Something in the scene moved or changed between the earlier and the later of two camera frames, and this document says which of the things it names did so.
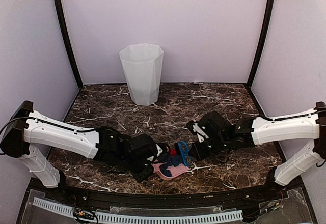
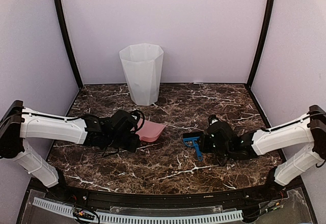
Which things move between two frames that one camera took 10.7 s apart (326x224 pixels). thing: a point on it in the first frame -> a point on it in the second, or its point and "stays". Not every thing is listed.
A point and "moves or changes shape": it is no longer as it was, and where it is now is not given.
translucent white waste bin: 142,65 stays
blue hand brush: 184,145 moves or changes shape
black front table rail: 255,194 stays
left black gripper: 141,176 -> 132,147
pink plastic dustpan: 175,170 -> 151,131
